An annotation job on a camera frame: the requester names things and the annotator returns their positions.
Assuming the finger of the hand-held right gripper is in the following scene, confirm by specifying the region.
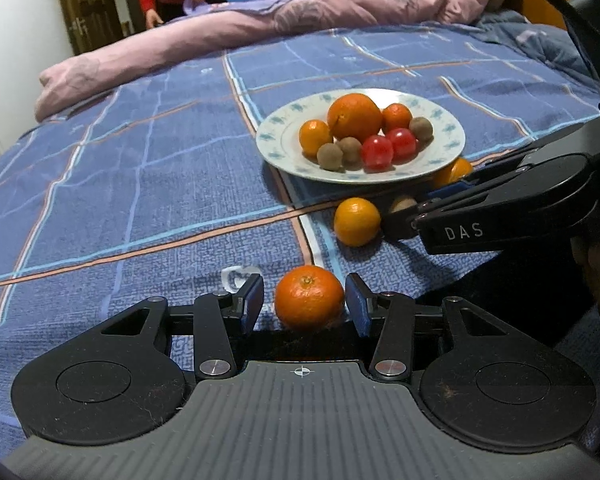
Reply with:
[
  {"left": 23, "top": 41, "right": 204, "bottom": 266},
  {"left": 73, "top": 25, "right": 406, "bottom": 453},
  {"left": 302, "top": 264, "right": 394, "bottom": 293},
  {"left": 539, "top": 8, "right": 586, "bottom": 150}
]
[
  {"left": 426, "top": 151, "right": 528, "bottom": 202},
  {"left": 382, "top": 199, "right": 432, "bottom": 241}
]

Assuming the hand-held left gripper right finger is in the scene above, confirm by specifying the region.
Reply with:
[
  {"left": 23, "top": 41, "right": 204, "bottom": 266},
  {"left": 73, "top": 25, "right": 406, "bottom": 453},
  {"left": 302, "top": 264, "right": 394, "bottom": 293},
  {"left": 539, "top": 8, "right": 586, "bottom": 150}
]
[{"left": 345, "top": 273, "right": 511, "bottom": 380}]

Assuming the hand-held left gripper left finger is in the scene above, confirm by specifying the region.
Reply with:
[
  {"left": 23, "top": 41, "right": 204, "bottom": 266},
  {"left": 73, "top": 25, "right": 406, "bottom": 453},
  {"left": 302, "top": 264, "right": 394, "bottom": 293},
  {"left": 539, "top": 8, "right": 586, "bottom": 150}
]
[{"left": 100, "top": 274, "right": 266, "bottom": 380}]

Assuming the yellow-orange tangerine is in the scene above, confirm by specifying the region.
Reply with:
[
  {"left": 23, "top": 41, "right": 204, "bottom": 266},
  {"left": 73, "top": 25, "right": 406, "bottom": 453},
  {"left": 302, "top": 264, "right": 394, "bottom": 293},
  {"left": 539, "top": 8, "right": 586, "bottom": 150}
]
[
  {"left": 431, "top": 157, "right": 475, "bottom": 189},
  {"left": 333, "top": 197, "right": 382, "bottom": 247}
]

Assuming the small mandarin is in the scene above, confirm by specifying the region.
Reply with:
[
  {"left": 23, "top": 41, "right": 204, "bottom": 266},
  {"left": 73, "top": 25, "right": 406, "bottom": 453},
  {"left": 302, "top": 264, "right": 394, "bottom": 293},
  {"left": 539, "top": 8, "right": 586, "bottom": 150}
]
[
  {"left": 274, "top": 266, "right": 346, "bottom": 330},
  {"left": 299, "top": 119, "right": 334, "bottom": 157},
  {"left": 381, "top": 103, "right": 413, "bottom": 132}
]

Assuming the red cherry tomato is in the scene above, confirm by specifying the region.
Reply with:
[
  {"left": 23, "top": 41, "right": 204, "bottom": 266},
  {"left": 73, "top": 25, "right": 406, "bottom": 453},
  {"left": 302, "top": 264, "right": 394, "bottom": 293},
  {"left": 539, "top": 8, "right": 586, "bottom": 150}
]
[
  {"left": 385, "top": 128, "right": 419, "bottom": 158},
  {"left": 360, "top": 135, "right": 395, "bottom": 170}
]

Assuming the white floral rim plate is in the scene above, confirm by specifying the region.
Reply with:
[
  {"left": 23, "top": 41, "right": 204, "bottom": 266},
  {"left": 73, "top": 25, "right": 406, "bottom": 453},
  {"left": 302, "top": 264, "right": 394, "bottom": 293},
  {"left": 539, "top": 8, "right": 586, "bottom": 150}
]
[{"left": 255, "top": 88, "right": 467, "bottom": 185}]

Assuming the large orange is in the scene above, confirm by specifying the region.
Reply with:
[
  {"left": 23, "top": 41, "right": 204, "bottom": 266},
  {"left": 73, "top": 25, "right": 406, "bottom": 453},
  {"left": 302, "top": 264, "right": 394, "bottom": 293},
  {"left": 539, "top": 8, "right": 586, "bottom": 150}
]
[{"left": 327, "top": 93, "right": 384, "bottom": 142}]

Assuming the grey-blue blanket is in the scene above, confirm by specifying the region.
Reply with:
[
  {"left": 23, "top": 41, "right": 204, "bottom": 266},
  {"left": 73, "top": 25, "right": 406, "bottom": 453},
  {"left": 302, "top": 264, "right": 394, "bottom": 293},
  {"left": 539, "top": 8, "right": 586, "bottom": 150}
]
[{"left": 475, "top": 7, "right": 600, "bottom": 97}]

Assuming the blue plaid bedsheet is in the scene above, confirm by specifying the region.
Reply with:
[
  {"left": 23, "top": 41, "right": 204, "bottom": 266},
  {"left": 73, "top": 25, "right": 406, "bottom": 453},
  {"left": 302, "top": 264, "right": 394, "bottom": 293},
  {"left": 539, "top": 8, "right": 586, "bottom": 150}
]
[{"left": 0, "top": 20, "right": 600, "bottom": 461}]

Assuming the pink quilt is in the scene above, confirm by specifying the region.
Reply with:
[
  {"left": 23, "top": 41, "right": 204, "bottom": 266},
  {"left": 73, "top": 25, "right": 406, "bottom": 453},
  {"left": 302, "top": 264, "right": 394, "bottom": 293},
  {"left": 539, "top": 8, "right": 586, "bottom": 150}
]
[{"left": 34, "top": 0, "right": 494, "bottom": 123}]

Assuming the purple cloth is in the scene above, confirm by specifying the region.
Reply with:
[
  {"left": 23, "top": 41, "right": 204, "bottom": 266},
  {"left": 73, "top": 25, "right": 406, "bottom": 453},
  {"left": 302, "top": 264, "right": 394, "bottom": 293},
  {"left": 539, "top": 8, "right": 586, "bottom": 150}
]
[{"left": 182, "top": 0, "right": 326, "bottom": 17}]

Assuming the wooden door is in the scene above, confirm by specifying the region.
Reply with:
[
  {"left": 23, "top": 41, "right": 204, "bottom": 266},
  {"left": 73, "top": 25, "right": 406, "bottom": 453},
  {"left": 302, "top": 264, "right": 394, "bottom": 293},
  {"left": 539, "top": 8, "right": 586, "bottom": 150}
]
[{"left": 55, "top": 0, "right": 127, "bottom": 56}]

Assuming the black cable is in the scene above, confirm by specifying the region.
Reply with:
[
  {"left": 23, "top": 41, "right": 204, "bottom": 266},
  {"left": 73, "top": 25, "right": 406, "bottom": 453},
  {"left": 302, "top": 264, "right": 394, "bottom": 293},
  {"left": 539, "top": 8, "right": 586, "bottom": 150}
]
[{"left": 502, "top": 0, "right": 600, "bottom": 133}]

